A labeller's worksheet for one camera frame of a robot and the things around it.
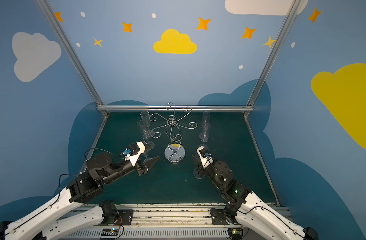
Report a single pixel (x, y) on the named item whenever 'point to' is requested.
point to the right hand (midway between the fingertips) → (199, 151)
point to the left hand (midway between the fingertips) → (153, 147)
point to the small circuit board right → (235, 233)
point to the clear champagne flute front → (205, 117)
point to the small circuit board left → (110, 232)
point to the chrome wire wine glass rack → (174, 152)
